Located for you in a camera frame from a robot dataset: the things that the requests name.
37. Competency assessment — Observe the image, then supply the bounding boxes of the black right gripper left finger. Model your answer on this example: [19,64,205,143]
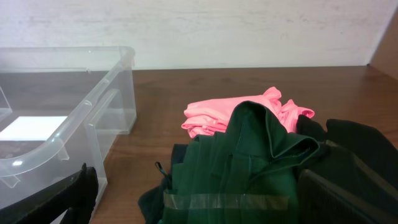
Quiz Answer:
[1,164,99,224]

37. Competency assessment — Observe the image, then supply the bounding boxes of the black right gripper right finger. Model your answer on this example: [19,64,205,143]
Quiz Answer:
[297,170,397,224]

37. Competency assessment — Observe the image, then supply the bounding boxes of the black garment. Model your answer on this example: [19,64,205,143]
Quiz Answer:
[295,115,397,216]

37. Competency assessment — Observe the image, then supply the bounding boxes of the dark green garment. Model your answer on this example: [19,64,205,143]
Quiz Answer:
[138,100,320,224]

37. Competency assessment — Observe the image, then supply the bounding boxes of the pink garment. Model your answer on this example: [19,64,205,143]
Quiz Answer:
[181,86,315,138]

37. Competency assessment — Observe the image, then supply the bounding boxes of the clear plastic storage bin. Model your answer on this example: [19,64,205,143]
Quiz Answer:
[1,47,137,207]

